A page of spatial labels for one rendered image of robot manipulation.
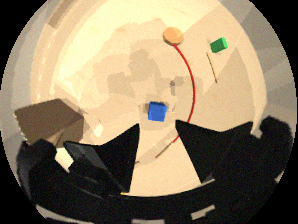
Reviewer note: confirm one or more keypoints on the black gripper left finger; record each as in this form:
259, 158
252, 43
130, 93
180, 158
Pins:
116, 156

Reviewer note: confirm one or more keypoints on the blue block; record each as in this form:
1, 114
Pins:
156, 111

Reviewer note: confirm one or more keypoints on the green cylinder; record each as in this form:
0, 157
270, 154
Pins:
219, 44

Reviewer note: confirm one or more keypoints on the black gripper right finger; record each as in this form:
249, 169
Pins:
206, 148

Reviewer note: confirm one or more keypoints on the tan round wooden button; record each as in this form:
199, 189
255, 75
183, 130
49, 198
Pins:
172, 36

